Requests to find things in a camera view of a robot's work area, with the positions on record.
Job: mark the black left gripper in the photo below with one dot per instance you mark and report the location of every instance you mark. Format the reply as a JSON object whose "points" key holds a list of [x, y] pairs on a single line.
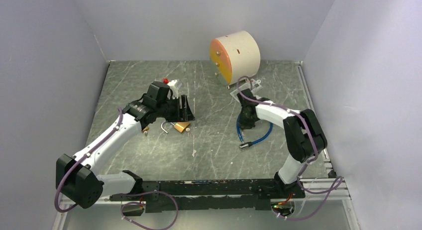
{"points": [[182, 114]]}

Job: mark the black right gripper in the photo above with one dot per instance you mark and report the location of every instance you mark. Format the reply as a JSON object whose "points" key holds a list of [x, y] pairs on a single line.
{"points": [[246, 125]]}

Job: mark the medium brass padlock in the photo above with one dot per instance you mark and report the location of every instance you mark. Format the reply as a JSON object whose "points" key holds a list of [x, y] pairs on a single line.
{"points": [[179, 126]]}

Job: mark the small brass padlock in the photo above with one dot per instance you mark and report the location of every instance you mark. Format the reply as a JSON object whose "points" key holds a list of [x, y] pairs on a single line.
{"points": [[145, 131]]}

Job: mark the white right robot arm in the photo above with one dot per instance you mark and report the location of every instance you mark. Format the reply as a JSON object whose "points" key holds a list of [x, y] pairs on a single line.
{"points": [[305, 138]]}

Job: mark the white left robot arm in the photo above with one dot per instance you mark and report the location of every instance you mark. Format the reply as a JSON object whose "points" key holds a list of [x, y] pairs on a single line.
{"points": [[78, 182]]}

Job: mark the plastic card packet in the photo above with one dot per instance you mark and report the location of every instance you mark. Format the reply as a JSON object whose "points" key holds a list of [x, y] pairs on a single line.
{"points": [[254, 86]]}

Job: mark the round cream drawer cabinet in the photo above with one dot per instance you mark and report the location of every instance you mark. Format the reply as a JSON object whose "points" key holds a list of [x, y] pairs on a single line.
{"points": [[234, 55]]}

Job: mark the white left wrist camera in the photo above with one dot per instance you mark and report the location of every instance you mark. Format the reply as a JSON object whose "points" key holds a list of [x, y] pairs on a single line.
{"points": [[174, 85]]}

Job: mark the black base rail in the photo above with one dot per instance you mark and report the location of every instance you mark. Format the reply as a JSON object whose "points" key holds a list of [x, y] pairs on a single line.
{"points": [[259, 194]]}

